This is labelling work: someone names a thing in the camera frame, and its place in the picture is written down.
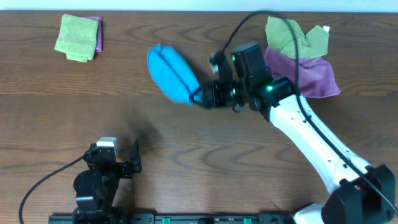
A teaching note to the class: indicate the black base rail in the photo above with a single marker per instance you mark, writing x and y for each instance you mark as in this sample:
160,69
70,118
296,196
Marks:
148,218

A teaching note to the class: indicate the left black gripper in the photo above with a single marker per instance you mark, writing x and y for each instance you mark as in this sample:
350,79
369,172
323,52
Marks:
125,168

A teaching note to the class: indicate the crumpled purple cloth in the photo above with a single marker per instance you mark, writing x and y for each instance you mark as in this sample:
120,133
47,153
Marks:
316,77

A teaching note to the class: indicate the blue microfiber cloth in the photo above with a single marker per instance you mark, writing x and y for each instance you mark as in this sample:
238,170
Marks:
172,74

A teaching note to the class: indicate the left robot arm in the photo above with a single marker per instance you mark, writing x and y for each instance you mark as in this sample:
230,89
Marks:
96,187

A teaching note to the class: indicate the folded green cloth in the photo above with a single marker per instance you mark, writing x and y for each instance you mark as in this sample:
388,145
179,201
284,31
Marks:
77,38

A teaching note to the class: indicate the folded purple cloth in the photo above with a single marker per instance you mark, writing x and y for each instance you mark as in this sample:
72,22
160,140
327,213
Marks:
99,38

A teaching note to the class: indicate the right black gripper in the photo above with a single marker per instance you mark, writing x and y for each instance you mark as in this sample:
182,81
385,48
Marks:
206,97

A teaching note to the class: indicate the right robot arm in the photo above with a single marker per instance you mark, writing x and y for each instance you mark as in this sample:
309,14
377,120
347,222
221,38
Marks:
359,193

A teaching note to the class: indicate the crumpled green cloth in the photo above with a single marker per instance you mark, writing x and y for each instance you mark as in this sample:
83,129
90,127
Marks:
282,33

